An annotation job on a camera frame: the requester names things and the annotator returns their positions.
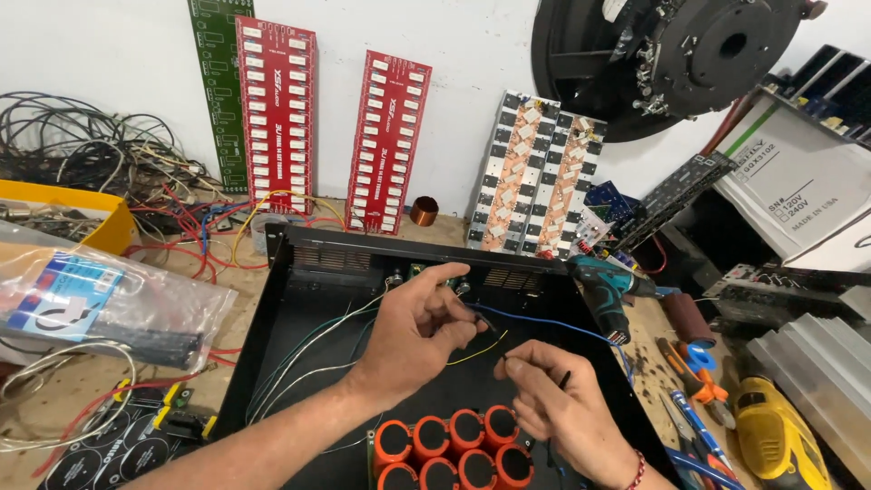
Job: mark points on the white cardboard box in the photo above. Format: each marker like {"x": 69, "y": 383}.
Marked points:
{"x": 796, "y": 184}

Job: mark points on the black amplifier unit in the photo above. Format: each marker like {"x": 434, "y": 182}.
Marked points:
{"x": 782, "y": 289}

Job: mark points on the yellow power tool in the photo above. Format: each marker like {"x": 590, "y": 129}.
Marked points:
{"x": 776, "y": 435}

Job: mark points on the shelf rack with circuit boards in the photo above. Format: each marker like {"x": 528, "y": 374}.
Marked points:
{"x": 830, "y": 88}

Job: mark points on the ribbed aluminium heatsink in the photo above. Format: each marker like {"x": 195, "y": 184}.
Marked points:
{"x": 816, "y": 367}

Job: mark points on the yellow plastic tray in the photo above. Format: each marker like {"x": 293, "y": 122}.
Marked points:
{"x": 102, "y": 211}

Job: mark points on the blue tape roll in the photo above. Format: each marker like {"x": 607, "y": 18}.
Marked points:
{"x": 701, "y": 355}

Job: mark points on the clear plastic cup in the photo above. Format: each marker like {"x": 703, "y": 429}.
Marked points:
{"x": 265, "y": 231}

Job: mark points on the blue circuit board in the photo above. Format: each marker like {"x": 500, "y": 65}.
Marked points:
{"x": 609, "y": 201}

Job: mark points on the bank of orange capacitors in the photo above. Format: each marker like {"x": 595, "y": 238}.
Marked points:
{"x": 452, "y": 449}

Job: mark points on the black display panel board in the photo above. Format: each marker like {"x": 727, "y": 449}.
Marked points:
{"x": 673, "y": 197}

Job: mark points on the person's left hand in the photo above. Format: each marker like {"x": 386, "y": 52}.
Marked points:
{"x": 401, "y": 333}

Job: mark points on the brown sandpaper roll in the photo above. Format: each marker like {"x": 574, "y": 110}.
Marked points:
{"x": 687, "y": 320}

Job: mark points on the black metal amplifier chassis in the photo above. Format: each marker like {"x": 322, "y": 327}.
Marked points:
{"x": 306, "y": 326}

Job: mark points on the small white circuit board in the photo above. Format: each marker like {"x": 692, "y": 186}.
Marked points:
{"x": 590, "y": 231}

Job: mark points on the transistor board on aluminium heatsink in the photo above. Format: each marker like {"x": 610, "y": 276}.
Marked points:
{"x": 510, "y": 177}
{"x": 568, "y": 184}

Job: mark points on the person's right hand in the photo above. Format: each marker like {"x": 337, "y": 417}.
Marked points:
{"x": 571, "y": 415}

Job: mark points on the tall red circuit board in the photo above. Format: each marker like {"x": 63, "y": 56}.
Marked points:
{"x": 277, "y": 116}

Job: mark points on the black capacitor circuit board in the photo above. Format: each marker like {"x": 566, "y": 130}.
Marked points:
{"x": 129, "y": 449}

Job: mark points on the short red circuit board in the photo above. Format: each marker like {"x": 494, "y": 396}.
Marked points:
{"x": 388, "y": 143}

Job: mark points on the green circuit board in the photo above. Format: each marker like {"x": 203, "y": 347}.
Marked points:
{"x": 216, "y": 102}

